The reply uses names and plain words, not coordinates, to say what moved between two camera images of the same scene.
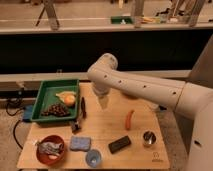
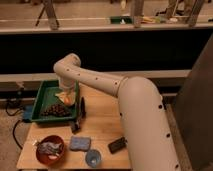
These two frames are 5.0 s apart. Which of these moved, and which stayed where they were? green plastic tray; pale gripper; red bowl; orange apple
Moved: pale gripper
Stayed: orange apple; green plastic tray; red bowl
